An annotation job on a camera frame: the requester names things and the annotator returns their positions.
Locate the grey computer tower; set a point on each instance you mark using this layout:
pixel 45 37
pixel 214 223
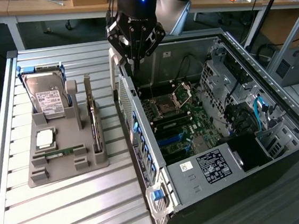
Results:
pixel 295 70

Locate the green RAM stick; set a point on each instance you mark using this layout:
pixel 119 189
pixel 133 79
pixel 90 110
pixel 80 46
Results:
pixel 60 153

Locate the grey printed parts rack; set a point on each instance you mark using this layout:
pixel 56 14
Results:
pixel 69 136

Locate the open PC case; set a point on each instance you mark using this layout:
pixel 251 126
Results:
pixel 124 93

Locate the grey power supply unit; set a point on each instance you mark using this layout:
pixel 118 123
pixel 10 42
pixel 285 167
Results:
pixel 189 185

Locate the graphics card with black fan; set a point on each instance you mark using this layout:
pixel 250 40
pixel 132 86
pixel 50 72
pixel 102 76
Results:
pixel 95 128

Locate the long blue expansion slot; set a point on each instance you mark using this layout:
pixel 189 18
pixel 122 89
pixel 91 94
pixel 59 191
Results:
pixel 171 139

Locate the silver CPU chip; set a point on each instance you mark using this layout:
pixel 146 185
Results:
pixel 45 139

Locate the metal drive cage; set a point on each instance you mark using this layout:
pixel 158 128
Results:
pixel 215 81

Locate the green motherboard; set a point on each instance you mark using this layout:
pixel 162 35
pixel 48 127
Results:
pixel 201 120

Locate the blue case latch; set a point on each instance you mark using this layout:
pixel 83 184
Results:
pixel 157 195

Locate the black RAM slot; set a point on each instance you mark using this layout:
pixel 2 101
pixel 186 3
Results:
pixel 173 126
pixel 171 120

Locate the metal socket cover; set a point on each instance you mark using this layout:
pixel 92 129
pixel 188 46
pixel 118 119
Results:
pixel 182 95

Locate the silver chipset heatsink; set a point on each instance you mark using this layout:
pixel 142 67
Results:
pixel 201 144

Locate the black stand pole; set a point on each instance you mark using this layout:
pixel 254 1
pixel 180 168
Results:
pixel 270 5

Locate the aluminium profile frame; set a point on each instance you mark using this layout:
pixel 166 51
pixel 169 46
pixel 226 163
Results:
pixel 297 28

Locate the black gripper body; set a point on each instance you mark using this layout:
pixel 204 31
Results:
pixel 135 1

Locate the metal disk bay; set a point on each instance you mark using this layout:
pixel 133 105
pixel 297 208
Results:
pixel 273 144

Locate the CPU socket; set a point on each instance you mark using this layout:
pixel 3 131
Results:
pixel 165 106

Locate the hard disk in blue caddy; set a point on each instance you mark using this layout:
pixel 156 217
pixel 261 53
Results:
pixel 46 96

